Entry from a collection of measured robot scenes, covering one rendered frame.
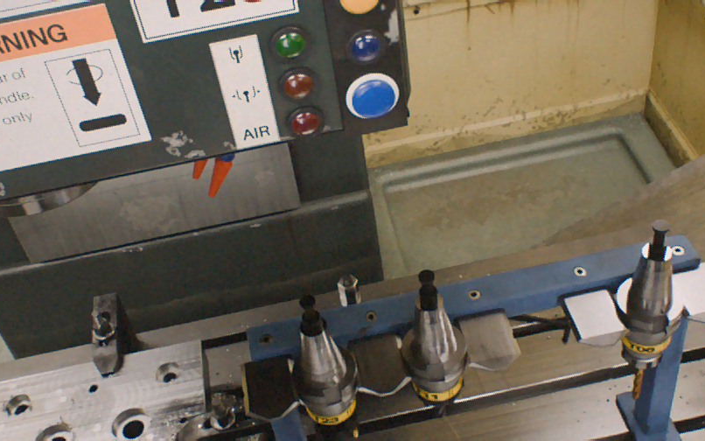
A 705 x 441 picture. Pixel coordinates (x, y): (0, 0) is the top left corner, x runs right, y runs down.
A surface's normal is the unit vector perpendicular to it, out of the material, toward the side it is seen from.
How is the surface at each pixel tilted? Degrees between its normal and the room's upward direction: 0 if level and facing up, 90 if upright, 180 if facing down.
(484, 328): 0
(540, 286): 0
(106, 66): 90
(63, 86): 90
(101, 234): 89
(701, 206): 24
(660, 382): 90
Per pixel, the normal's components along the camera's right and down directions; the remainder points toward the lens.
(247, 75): 0.18, 0.67
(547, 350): -0.12, -0.71
